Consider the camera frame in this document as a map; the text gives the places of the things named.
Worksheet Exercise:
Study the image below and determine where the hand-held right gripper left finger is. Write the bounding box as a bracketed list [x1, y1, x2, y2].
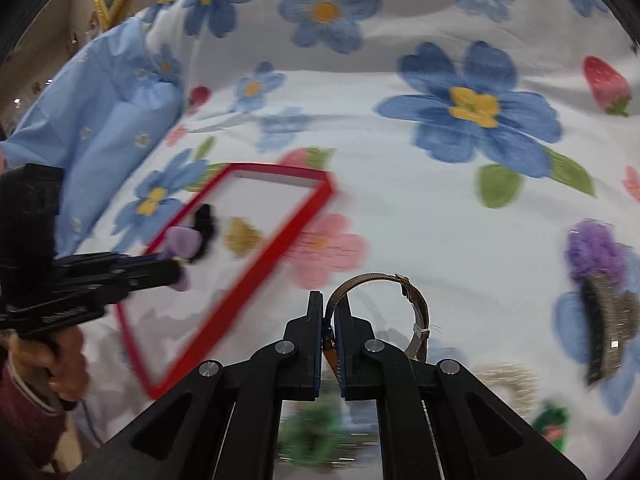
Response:
[70, 290, 325, 480]

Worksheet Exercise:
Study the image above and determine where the black scrunchie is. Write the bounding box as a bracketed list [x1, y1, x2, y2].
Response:
[189, 203, 220, 263]

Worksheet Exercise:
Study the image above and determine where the yellow claw hair clip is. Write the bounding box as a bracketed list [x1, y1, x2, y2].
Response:
[222, 216, 265, 260]

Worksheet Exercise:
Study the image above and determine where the green pink hair clip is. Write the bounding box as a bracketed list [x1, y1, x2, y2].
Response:
[531, 399, 572, 450]

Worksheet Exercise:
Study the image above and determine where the floral printed blanket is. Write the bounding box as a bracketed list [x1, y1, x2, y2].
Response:
[50, 0, 640, 480]

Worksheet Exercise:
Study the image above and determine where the red tray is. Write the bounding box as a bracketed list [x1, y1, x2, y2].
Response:
[114, 162, 335, 401]

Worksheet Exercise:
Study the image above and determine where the light blue pillow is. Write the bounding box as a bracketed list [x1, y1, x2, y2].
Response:
[0, 15, 213, 261]

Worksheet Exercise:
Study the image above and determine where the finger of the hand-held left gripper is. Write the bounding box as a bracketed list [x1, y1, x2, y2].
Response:
[20, 286, 142, 330]
[56, 252, 183, 292]

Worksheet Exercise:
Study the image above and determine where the person's left forearm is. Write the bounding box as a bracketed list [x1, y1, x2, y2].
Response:
[0, 347, 71, 480]

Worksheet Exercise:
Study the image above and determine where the glitter claw hair clip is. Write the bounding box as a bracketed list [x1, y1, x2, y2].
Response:
[580, 269, 640, 387]

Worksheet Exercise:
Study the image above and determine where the green bow hair clip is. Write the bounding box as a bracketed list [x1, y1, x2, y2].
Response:
[277, 401, 378, 463]

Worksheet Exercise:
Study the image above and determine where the person's left hand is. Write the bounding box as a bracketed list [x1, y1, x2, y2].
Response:
[9, 326, 92, 412]

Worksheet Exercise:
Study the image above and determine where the purple bow hair clip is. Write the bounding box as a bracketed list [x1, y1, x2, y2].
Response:
[162, 226, 207, 293]

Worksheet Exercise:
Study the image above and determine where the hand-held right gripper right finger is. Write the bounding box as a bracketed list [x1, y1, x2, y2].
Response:
[333, 304, 587, 480]

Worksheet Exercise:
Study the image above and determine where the pearl bracelet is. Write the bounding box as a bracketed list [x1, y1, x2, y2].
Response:
[472, 363, 540, 413]

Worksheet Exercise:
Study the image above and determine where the brown strap wristwatch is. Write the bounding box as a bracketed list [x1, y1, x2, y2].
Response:
[322, 272, 432, 367]

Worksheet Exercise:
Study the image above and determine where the purple scrunchie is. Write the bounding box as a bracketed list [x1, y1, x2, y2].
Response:
[566, 219, 630, 282]

